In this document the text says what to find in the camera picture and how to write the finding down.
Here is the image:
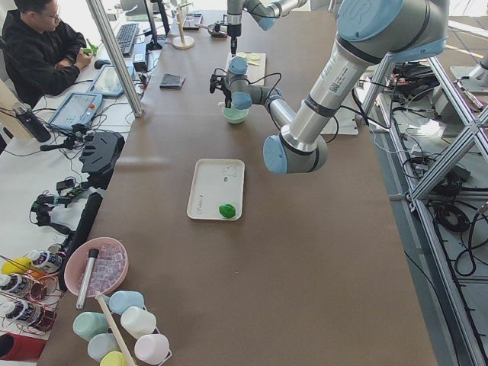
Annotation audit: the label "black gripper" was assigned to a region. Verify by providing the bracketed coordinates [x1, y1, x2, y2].
[209, 68, 232, 108]
[213, 20, 242, 56]

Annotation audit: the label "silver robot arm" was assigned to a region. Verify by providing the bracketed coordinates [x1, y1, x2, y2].
[210, 0, 449, 175]
[223, 0, 307, 57]

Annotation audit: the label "mint green bowl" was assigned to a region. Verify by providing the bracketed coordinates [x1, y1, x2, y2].
[222, 107, 249, 124]

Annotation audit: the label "pink bowl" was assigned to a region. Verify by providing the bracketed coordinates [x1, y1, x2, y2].
[64, 237, 129, 297]

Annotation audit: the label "metal tube in bowl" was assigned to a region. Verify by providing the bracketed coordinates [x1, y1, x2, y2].
[75, 249, 99, 310]

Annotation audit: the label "metal scoop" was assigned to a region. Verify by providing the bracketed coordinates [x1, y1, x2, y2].
[197, 23, 228, 38]

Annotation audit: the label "wooden cutting board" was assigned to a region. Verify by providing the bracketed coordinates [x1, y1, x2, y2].
[226, 52, 266, 86]

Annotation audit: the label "wooden mug tree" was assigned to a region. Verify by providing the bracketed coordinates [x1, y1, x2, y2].
[172, 2, 195, 50]

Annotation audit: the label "grey folded cloth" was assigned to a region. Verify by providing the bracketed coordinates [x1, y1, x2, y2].
[159, 73, 186, 90]

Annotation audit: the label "cream rabbit tray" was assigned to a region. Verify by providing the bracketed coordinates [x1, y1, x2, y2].
[187, 159, 245, 221]

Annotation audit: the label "black keyboard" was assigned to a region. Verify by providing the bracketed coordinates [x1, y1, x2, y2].
[115, 23, 139, 56]

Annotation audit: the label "green lime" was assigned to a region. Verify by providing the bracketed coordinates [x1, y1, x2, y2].
[218, 204, 236, 219]

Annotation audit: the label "upper blue teach pendant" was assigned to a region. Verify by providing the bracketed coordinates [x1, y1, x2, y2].
[87, 64, 124, 98]

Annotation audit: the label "blue teach pendant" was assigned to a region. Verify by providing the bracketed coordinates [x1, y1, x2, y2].
[47, 92, 103, 131]
[87, 64, 124, 98]

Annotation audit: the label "black computer mouse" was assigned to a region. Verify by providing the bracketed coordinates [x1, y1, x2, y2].
[94, 59, 111, 69]

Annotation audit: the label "lower blue teach pendant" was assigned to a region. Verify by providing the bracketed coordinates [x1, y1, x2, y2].
[47, 92, 103, 131]

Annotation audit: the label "seated person black hoodie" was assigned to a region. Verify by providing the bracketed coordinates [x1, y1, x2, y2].
[2, 0, 93, 108]

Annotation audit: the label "black water bottle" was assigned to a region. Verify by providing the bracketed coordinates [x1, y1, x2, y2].
[13, 102, 51, 143]

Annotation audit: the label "pastel blue cup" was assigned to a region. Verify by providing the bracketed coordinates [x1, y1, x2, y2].
[109, 291, 145, 315]

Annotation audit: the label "white cup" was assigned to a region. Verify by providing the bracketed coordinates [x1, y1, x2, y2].
[120, 307, 156, 339]

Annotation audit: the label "pink cup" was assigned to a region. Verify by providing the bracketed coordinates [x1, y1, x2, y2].
[134, 334, 172, 365]

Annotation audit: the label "mint green cup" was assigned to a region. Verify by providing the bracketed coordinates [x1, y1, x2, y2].
[72, 312, 109, 342]

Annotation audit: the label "yellow toy fruits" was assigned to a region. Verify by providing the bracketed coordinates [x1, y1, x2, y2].
[1, 257, 31, 275]

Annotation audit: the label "pale blue cup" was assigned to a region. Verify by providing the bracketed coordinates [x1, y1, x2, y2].
[87, 333, 120, 362]

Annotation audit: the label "yellow cup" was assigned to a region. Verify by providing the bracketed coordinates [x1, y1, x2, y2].
[99, 351, 128, 366]

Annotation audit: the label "aluminium frame post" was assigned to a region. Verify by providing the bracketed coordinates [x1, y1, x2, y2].
[85, 0, 143, 118]

